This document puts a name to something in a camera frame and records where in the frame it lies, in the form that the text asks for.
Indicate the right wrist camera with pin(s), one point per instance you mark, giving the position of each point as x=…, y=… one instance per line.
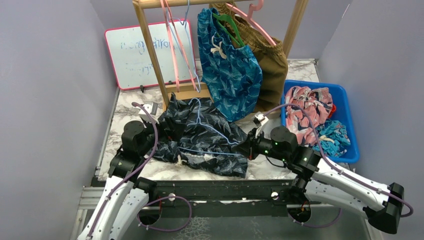
x=260, y=121

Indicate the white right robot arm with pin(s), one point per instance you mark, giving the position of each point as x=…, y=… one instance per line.
x=322, y=180

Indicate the pink patterned shorts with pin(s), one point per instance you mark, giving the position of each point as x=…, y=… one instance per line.
x=313, y=109

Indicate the wooden clothes rack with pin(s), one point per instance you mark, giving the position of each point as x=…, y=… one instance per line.
x=185, y=92

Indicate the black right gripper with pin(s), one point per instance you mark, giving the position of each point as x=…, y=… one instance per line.
x=248, y=147

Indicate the thin pink wire hanger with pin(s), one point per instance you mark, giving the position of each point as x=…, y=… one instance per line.
x=177, y=41

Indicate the grey camo shorts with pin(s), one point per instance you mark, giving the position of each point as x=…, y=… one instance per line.
x=180, y=113

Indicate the pink framed whiteboard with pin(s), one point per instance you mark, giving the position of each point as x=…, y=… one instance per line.
x=130, y=58

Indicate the light blue shark shorts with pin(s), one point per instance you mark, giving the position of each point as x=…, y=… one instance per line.
x=333, y=137

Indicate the dark blue patterned shorts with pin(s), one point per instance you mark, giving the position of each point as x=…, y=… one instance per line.
x=232, y=74

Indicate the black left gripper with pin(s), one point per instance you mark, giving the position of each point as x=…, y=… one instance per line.
x=167, y=133

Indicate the blue plastic bin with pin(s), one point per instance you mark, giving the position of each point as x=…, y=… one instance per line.
x=341, y=114

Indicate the pink hanger under khaki shorts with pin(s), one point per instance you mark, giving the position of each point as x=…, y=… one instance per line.
x=249, y=18

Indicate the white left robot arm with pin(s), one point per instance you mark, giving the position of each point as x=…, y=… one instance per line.
x=125, y=192

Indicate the black metal base rail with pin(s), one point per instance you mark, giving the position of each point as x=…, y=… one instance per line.
x=245, y=198

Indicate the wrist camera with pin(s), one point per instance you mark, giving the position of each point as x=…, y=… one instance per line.
x=260, y=121
x=150, y=113

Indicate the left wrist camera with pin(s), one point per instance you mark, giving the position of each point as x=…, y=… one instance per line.
x=150, y=113

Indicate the pink plastic hanger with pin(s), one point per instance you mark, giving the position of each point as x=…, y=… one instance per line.
x=171, y=46

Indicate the khaki brown shorts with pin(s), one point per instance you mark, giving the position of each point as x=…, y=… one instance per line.
x=271, y=59

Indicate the light blue wire hanger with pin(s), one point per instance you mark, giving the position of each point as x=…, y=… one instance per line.
x=193, y=72

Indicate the orange mesh shorts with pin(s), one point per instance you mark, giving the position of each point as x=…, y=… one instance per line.
x=333, y=110

